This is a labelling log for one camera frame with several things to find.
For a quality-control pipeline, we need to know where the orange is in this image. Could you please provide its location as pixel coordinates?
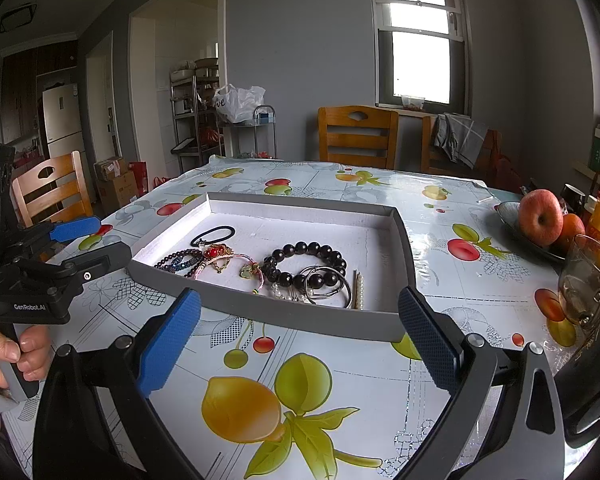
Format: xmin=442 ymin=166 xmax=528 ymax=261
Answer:
xmin=555 ymin=213 xmax=587 ymax=253

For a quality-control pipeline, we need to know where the red bag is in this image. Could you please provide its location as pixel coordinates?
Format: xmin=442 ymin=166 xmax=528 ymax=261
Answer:
xmin=127 ymin=160 xmax=148 ymax=196

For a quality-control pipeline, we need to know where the silver crystal bracelet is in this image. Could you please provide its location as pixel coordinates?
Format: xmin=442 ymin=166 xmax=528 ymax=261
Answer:
xmin=270 ymin=282 xmax=311 ymax=303

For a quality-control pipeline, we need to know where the wooden chair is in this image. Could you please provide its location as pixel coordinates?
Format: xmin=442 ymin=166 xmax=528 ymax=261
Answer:
xmin=11 ymin=151 xmax=95 ymax=228
xmin=421 ymin=114 xmax=496 ymax=178
xmin=317 ymin=105 xmax=400 ymax=171

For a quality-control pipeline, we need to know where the grey shallow box tray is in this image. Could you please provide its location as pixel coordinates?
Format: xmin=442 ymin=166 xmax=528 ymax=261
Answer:
xmin=126 ymin=191 xmax=415 ymax=343

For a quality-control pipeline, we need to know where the small metal trolley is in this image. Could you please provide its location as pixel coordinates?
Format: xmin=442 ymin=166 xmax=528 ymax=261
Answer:
xmin=225 ymin=105 xmax=278 ymax=160

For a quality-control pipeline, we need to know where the large black bead bracelet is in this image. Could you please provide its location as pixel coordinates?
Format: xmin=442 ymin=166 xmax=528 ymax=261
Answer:
xmin=262 ymin=241 xmax=348 ymax=288

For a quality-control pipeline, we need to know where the red apple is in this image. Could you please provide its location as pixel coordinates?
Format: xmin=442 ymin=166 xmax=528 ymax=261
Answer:
xmin=518 ymin=189 xmax=564 ymax=247

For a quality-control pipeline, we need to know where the window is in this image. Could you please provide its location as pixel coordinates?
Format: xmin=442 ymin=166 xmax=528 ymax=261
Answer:
xmin=369 ymin=0 xmax=473 ymax=113

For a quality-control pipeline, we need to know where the fruit print tablecloth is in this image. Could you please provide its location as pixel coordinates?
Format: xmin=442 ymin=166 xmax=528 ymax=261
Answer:
xmin=0 ymin=156 xmax=600 ymax=480

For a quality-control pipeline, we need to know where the ceiling light panel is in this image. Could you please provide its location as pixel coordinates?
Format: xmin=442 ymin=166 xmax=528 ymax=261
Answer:
xmin=0 ymin=4 xmax=37 ymax=33

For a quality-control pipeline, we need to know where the blue beaded bracelet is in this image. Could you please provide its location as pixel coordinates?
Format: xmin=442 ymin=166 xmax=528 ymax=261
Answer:
xmin=167 ymin=252 xmax=206 ymax=278

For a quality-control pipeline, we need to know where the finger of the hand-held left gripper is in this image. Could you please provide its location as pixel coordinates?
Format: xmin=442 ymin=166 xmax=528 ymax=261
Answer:
xmin=45 ymin=241 xmax=132 ymax=283
xmin=7 ymin=215 xmax=102 ymax=263

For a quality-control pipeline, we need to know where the small cardboard box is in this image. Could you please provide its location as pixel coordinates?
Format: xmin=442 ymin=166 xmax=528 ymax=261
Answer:
xmin=94 ymin=156 xmax=127 ymax=181

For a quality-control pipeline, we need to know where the person's left hand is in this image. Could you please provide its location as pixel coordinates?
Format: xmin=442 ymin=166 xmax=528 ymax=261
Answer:
xmin=0 ymin=322 xmax=52 ymax=390

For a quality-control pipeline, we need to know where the pink string bracelet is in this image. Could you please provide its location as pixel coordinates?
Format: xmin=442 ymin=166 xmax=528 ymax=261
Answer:
xmin=192 ymin=254 xmax=266 ymax=293

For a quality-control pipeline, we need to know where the thin silver bangle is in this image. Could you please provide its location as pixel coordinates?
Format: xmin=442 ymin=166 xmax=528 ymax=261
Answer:
xmin=297 ymin=265 xmax=341 ymax=301

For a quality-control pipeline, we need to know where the red and gold bracelet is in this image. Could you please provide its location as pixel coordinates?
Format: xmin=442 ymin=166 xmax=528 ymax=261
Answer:
xmin=202 ymin=242 xmax=233 ymax=273

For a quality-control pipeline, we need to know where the metal shelf rack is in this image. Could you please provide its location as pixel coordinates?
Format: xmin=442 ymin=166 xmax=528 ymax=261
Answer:
xmin=169 ymin=57 xmax=226 ymax=173

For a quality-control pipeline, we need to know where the glass cup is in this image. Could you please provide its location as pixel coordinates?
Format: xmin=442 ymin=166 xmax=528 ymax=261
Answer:
xmin=557 ymin=234 xmax=600 ymax=331

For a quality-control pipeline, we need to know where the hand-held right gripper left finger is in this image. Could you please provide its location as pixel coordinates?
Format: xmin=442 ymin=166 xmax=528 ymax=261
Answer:
xmin=32 ymin=287 xmax=203 ymax=480

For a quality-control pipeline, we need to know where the dark red beaded bracelet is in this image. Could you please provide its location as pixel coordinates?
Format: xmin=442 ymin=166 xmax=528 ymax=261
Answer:
xmin=155 ymin=249 xmax=206 ymax=273

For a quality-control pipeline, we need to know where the white plastic bag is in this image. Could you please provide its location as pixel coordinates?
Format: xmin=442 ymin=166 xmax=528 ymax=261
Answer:
xmin=212 ymin=84 xmax=267 ymax=124

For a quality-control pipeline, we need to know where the white refrigerator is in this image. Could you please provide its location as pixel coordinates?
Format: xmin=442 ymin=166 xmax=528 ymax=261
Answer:
xmin=41 ymin=82 xmax=87 ymax=161

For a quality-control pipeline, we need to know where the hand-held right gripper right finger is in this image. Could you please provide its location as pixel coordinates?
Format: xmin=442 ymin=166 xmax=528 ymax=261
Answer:
xmin=390 ymin=286 xmax=566 ymax=480

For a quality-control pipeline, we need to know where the black mug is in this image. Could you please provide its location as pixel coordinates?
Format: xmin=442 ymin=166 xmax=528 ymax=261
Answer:
xmin=560 ymin=184 xmax=587 ymax=212

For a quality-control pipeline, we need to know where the dark fruit plate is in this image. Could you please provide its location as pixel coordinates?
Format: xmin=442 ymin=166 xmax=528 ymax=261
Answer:
xmin=496 ymin=201 xmax=568 ymax=263

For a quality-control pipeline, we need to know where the grey cloth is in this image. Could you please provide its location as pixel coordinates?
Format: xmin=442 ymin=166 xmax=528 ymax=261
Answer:
xmin=432 ymin=112 xmax=490 ymax=166

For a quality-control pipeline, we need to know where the black hair tie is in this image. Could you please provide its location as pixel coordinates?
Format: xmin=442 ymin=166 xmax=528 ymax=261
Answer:
xmin=190 ymin=226 xmax=237 ymax=248

